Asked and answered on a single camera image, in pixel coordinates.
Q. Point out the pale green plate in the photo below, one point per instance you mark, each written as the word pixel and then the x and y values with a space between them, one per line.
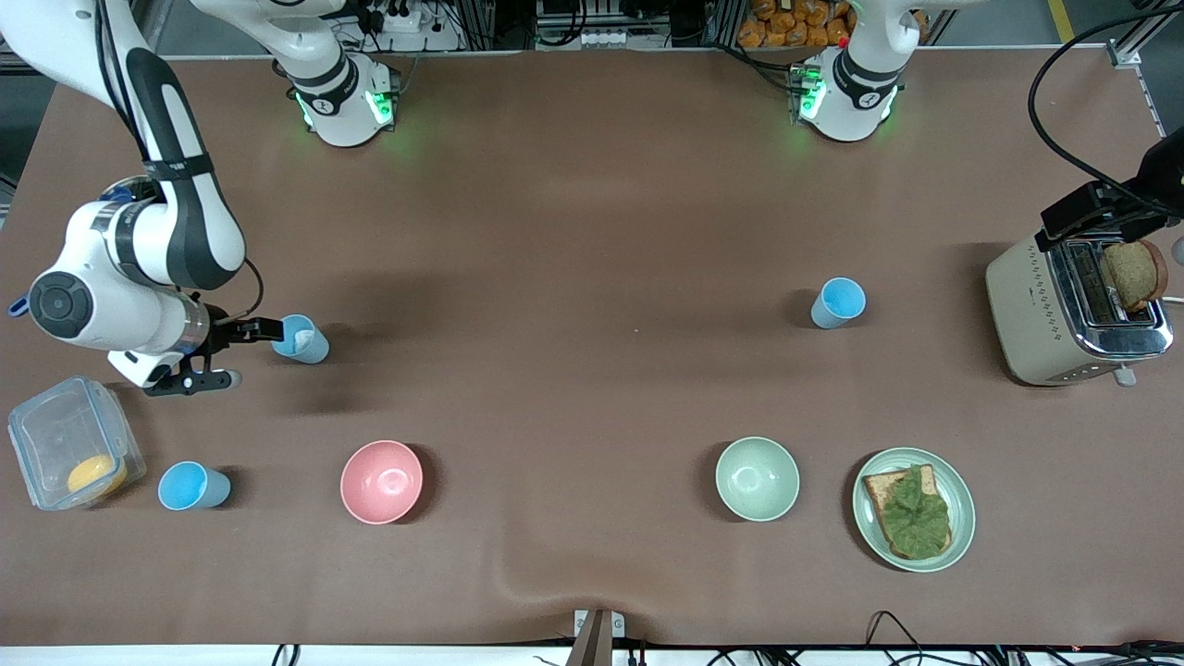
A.
pixel 960 518

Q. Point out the pale green bowl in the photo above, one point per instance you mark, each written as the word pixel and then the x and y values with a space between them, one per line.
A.
pixel 757 478

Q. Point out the clear plastic food container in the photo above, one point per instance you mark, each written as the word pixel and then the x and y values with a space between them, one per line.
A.
pixel 55 435

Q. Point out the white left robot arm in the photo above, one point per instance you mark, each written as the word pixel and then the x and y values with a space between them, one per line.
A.
pixel 856 92

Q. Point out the pink bowl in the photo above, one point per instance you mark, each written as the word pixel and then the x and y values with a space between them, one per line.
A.
pixel 381 481

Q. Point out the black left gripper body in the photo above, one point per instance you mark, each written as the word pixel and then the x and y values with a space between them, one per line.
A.
pixel 1167 170

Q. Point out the brown table cover cloth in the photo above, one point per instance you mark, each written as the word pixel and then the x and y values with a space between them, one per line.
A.
pixel 592 231

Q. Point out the brown bread slice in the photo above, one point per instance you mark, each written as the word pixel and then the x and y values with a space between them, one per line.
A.
pixel 1133 273

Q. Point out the toast bread slice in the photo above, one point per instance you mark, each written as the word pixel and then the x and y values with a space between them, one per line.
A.
pixel 877 490

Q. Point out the bag of orange food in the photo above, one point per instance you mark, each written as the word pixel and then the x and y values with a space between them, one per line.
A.
pixel 795 23

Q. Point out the grey metal clamp bracket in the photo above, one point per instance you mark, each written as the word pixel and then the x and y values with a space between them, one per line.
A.
pixel 597 634

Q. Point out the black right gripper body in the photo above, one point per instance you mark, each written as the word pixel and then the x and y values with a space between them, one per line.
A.
pixel 222 331

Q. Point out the cream and chrome toaster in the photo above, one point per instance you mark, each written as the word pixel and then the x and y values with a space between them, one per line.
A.
pixel 1027 314

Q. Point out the light blue plastic cup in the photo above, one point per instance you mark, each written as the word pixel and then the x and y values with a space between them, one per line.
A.
pixel 190 486
pixel 840 301
pixel 310 347

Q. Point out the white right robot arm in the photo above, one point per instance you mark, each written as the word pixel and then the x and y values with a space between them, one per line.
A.
pixel 185 231

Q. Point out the green lettuce leaf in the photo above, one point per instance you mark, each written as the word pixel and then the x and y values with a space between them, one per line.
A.
pixel 916 518

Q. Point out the round yellow food piece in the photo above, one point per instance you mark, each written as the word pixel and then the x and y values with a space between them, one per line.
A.
pixel 96 474

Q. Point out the white power strip with plugs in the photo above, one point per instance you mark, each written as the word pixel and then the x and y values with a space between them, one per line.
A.
pixel 398 18

